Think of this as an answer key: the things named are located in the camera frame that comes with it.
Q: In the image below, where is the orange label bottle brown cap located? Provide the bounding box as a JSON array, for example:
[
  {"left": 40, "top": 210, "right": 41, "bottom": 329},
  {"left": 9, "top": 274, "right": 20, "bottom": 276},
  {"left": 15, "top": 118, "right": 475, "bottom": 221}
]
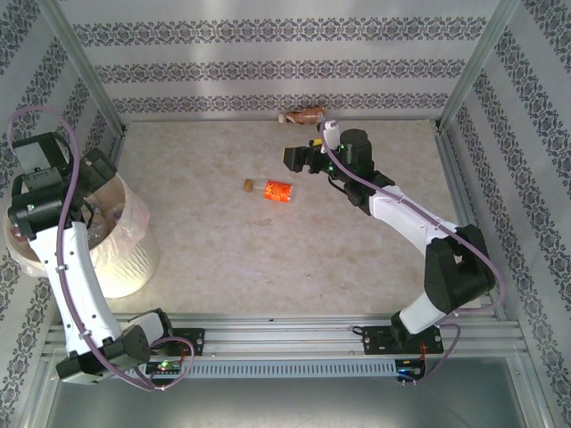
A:
[{"left": 244, "top": 177, "right": 293, "bottom": 202}]

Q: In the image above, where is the clear pinkish bin bag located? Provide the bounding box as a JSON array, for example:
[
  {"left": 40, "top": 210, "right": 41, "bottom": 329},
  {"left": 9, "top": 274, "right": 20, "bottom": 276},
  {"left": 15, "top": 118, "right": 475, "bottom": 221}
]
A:
[{"left": 4, "top": 180, "right": 151, "bottom": 277}]

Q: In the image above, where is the white plastic bin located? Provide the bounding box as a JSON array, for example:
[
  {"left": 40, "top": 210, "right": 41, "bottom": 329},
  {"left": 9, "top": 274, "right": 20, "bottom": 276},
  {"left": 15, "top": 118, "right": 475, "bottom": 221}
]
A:
[{"left": 2, "top": 171, "right": 161, "bottom": 300}]

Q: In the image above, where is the brown tea bottle white cap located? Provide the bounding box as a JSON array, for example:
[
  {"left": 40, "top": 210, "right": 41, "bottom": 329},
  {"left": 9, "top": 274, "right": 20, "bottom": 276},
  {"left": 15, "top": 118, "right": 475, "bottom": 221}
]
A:
[{"left": 278, "top": 105, "right": 326, "bottom": 126}]

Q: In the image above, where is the aluminium side rail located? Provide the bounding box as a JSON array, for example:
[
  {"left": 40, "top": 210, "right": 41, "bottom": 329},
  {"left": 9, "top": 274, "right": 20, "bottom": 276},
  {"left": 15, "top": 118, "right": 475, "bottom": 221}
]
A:
[
  {"left": 434, "top": 128, "right": 505, "bottom": 322},
  {"left": 106, "top": 127, "right": 130, "bottom": 179}
]

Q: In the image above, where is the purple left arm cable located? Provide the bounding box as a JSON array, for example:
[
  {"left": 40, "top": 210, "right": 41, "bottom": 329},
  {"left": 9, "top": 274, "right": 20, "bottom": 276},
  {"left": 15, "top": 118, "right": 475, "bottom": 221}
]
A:
[{"left": 8, "top": 106, "right": 195, "bottom": 392}]

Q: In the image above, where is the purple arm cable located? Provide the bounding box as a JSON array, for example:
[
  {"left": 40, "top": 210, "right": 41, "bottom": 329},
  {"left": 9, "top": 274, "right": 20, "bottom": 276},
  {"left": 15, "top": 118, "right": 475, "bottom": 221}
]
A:
[
  {"left": 8, "top": 106, "right": 195, "bottom": 392},
  {"left": 319, "top": 119, "right": 508, "bottom": 387}
]

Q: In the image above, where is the aluminium frame post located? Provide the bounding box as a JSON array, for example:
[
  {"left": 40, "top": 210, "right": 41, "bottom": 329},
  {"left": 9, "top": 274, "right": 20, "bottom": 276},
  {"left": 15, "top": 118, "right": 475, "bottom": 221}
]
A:
[
  {"left": 435, "top": 0, "right": 521, "bottom": 133},
  {"left": 37, "top": 0, "right": 128, "bottom": 135}
]

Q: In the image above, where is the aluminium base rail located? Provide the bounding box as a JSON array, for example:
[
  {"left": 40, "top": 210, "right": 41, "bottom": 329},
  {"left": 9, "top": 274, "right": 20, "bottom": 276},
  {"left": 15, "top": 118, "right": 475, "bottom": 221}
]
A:
[{"left": 42, "top": 313, "right": 525, "bottom": 360}]

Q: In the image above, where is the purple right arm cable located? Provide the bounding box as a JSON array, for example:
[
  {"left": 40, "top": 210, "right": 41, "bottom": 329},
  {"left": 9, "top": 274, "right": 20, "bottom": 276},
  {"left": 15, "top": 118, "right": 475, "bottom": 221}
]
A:
[{"left": 319, "top": 119, "right": 508, "bottom": 387}]

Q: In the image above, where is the grey slotted cable duct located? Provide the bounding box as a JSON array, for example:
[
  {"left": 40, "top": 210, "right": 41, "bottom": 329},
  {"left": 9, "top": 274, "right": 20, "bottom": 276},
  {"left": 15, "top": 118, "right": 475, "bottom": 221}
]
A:
[{"left": 60, "top": 359, "right": 399, "bottom": 380}]

